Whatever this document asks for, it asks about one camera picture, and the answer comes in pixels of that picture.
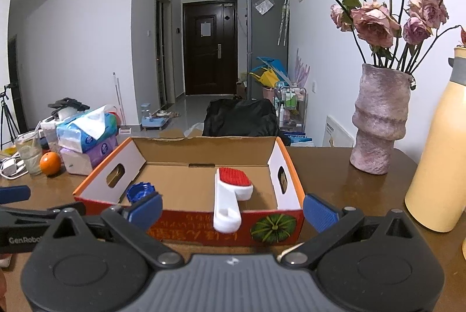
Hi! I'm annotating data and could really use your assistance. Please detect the black gadget pile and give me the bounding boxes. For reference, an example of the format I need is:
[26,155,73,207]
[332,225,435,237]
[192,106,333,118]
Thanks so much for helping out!
[47,97,90,112]

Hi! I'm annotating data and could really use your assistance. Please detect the orange fruit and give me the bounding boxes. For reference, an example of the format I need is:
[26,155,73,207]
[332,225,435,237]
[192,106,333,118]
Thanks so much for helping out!
[39,152,62,176]

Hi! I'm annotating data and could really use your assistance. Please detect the blue bottle cap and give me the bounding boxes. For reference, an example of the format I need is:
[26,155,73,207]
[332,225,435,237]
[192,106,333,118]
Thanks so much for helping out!
[126,182,156,204]

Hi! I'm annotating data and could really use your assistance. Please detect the blue yellow bags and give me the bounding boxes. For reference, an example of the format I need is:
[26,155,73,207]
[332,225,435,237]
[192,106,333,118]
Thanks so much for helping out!
[249,57,287,87]

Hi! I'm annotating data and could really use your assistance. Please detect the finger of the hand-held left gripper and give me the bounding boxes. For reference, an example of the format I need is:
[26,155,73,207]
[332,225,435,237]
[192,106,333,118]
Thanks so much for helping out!
[0,203,87,226]
[0,186,31,204]

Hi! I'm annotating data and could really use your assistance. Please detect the white mop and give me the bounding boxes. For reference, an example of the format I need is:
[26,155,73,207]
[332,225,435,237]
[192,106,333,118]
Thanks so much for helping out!
[112,72,132,135]

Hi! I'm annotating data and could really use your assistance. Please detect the pink ceramic vase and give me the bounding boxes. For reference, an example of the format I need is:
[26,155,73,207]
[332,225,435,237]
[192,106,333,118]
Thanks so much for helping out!
[350,63,416,176]

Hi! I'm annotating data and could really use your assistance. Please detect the white charger with cable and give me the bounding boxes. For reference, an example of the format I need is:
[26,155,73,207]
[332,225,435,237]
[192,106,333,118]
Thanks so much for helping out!
[0,157,29,179]

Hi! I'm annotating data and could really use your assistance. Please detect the glass cup with drink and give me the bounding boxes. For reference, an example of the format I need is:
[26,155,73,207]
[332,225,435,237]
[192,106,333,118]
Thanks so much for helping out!
[15,132,44,176]

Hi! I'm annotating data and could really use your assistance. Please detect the hanging folded umbrellas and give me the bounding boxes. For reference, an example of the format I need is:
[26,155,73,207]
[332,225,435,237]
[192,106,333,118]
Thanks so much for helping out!
[277,0,291,46]

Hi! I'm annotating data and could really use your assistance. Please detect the blue tissue pack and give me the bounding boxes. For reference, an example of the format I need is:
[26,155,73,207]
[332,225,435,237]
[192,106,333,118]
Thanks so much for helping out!
[56,104,119,154]

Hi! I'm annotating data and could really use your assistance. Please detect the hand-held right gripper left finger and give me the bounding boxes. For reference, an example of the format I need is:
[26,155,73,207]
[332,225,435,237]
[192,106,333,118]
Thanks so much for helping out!
[52,193,184,269]

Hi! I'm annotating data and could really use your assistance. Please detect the pet water feeder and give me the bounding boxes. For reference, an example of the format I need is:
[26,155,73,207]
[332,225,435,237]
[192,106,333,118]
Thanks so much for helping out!
[140,103,170,131]

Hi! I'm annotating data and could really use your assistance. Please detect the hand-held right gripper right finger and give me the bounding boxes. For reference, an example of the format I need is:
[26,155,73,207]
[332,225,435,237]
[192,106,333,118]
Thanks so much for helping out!
[279,193,419,269]

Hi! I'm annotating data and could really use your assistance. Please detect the storage cart with bottles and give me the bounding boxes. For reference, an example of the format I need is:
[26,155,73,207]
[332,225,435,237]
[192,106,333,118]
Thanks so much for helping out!
[274,81,308,135]

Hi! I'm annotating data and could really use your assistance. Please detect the dark brown door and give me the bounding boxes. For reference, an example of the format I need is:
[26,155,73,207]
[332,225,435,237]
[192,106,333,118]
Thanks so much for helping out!
[182,1,238,96]

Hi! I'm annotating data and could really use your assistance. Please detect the white flat panel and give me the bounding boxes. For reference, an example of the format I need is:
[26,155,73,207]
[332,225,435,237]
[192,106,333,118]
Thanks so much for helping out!
[322,114,356,148]

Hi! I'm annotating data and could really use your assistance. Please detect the white plastic bag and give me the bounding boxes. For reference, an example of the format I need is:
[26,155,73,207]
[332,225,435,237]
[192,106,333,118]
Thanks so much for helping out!
[183,122,205,137]

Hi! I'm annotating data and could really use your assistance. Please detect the orange cardboard box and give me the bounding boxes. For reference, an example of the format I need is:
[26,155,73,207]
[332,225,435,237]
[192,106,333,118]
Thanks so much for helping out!
[73,136,306,247]

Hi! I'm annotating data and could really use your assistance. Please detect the dried pink rose bouquet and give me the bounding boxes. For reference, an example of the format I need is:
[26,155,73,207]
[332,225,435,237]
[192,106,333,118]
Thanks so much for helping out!
[259,0,466,75]

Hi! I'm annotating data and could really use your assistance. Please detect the grey refrigerator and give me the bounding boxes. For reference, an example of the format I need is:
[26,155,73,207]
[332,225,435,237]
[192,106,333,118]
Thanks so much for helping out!
[246,0,290,98]

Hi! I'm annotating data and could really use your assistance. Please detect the black tripod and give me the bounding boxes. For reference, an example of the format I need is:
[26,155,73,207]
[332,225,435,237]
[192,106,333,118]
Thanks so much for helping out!
[0,82,21,149]

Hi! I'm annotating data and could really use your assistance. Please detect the purple tissue pack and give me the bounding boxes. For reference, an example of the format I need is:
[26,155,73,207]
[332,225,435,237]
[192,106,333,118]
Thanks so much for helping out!
[60,135,119,176]

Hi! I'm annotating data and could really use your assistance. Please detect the white red lint brush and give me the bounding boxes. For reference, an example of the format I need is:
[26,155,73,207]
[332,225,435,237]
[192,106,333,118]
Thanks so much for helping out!
[213,167,254,233]

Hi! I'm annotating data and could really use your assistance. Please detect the cream thermos jug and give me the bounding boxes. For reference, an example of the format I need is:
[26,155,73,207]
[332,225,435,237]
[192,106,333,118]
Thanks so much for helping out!
[405,47,466,233]

